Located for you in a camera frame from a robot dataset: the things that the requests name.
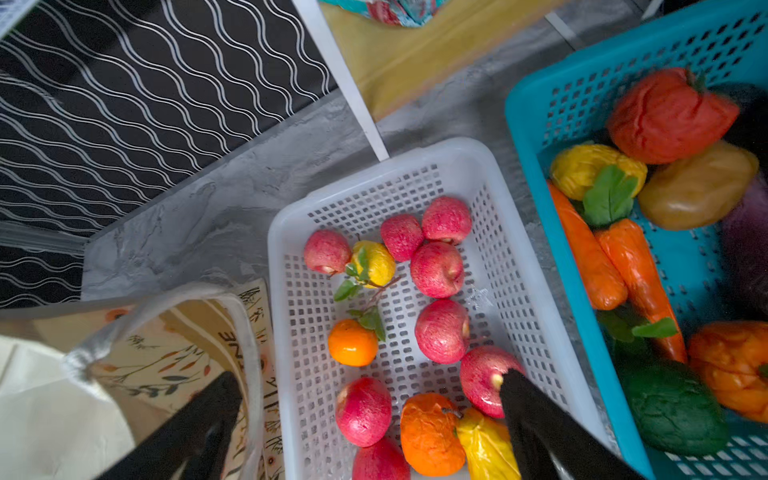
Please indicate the brown potato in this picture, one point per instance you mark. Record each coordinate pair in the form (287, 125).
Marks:
(699, 190)

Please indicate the yellow bell pepper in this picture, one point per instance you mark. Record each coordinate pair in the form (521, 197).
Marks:
(601, 178)

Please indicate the green vegetable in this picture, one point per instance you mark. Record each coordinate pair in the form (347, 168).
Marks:
(673, 410)

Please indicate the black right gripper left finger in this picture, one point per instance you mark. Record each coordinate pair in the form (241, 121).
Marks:
(194, 442)

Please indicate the orange tangerine with leaves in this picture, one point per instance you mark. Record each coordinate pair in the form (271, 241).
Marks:
(355, 341)

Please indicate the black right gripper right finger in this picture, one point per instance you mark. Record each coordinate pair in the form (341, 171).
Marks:
(542, 435)

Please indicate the red apple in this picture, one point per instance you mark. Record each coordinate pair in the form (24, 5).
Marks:
(363, 411)
(481, 376)
(327, 252)
(437, 270)
(402, 235)
(442, 331)
(447, 219)

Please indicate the cream canvas grocery bag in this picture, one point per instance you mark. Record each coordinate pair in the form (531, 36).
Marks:
(84, 383)

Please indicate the yellow pear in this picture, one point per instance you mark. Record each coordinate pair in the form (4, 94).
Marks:
(487, 447)

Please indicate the orange carrot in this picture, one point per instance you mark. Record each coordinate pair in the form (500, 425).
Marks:
(604, 286)
(625, 245)

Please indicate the orange pumpkin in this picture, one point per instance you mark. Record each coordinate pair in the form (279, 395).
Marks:
(731, 359)

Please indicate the teal pink snack bag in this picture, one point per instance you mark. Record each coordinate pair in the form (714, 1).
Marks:
(403, 13)

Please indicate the yellow lemon with leaves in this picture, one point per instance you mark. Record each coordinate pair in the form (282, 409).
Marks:
(371, 267)

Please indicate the orange crinkled fruit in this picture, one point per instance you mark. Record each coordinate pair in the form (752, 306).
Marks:
(428, 434)

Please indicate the purple eggplant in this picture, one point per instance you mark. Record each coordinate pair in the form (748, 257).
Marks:
(744, 229)

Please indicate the red bell pepper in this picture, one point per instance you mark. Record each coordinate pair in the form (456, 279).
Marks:
(669, 115)

